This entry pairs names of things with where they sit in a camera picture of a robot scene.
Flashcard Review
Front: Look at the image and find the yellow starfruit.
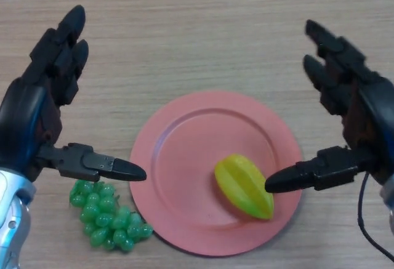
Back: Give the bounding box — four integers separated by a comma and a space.
214, 154, 275, 220

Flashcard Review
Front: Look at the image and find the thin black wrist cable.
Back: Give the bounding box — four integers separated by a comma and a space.
356, 172, 394, 259

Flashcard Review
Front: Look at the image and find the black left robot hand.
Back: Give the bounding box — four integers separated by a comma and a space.
0, 4, 147, 183

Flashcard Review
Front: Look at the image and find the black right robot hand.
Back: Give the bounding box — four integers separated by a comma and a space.
264, 19, 394, 193

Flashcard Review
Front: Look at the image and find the green grape bunch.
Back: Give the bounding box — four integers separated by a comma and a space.
68, 179, 154, 254

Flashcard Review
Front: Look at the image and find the pink round plate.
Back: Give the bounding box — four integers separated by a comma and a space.
129, 90, 303, 257

